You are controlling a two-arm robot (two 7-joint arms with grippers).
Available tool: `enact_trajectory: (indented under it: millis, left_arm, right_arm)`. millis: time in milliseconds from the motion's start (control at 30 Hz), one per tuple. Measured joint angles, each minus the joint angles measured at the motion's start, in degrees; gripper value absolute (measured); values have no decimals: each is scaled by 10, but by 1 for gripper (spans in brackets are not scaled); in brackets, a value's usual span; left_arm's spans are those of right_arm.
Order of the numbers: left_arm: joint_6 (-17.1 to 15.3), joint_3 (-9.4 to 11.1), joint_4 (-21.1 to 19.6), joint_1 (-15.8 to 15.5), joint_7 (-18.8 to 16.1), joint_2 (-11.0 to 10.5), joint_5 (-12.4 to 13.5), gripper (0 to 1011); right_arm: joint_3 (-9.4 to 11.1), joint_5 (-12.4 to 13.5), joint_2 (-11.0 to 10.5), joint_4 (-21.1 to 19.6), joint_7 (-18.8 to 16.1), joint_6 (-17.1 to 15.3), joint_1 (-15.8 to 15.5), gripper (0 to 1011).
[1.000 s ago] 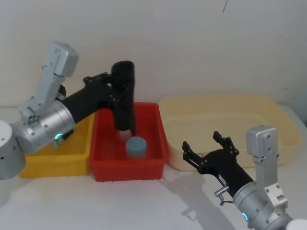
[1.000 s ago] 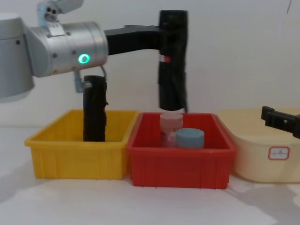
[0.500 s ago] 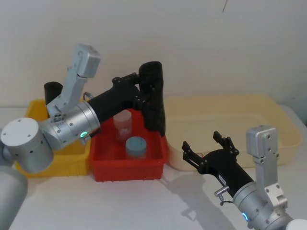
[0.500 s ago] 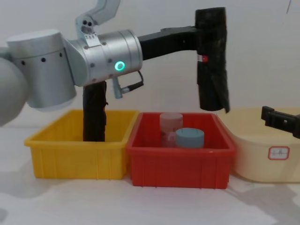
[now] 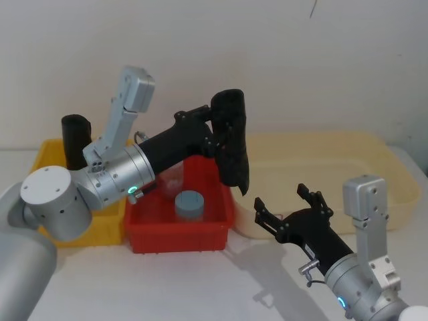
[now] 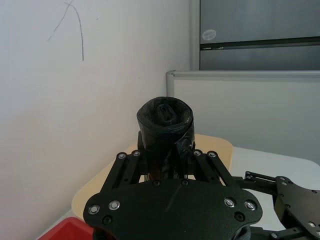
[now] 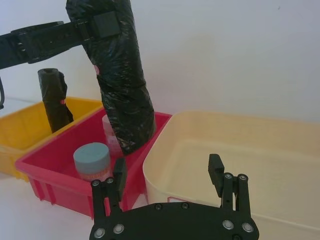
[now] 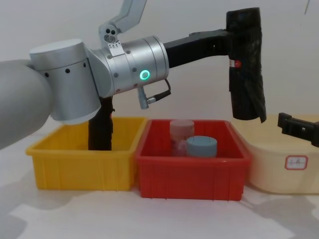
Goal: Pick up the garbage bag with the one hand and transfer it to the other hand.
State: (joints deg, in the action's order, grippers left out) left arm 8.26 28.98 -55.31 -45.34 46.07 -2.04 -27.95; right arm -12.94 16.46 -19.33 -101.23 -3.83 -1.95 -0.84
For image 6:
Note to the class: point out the black plastic bag roll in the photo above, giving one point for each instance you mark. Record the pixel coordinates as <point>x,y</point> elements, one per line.
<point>165,125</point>

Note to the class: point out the beige rounded table board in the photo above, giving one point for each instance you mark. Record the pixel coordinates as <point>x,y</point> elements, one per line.
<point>215,150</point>

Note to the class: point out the red plastic bin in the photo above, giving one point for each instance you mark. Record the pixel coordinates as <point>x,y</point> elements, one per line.
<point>67,230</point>

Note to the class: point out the white oval sticker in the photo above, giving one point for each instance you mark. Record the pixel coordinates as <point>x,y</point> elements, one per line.
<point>209,34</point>

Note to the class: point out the white partition panel grey frame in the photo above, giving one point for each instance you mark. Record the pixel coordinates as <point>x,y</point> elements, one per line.
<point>250,110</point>

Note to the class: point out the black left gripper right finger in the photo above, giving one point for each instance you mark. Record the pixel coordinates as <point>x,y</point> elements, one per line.
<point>212,166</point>

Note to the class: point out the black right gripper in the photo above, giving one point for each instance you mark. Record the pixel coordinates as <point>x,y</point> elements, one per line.
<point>297,200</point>

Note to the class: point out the grey metal cabinet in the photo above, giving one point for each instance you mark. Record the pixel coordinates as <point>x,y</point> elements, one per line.
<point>257,22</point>

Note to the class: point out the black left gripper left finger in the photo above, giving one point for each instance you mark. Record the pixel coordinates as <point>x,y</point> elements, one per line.
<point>124,167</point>

